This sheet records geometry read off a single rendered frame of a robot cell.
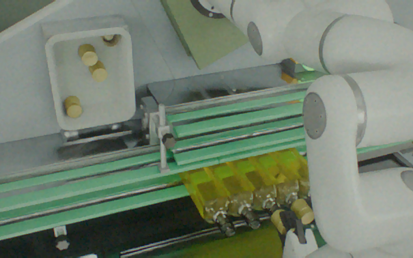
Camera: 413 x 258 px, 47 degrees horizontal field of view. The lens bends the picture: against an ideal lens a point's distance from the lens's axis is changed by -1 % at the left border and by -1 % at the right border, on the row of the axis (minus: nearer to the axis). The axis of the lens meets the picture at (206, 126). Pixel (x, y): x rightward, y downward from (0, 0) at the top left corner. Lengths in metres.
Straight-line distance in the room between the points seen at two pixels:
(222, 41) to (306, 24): 0.44
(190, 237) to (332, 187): 0.67
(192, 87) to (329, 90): 0.67
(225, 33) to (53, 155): 0.47
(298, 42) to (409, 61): 0.17
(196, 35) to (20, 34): 0.37
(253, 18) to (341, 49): 0.23
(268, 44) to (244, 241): 0.53
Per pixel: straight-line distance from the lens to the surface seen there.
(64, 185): 1.06
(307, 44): 0.66
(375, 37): 0.60
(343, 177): 0.51
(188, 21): 1.04
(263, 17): 0.78
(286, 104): 1.15
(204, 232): 1.16
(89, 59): 1.05
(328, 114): 0.51
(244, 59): 1.25
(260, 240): 1.15
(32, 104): 1.15
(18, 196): 1.05
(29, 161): 1.11
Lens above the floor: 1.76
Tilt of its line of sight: 51 degrees down
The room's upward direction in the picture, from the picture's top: 144 degrees clockwise
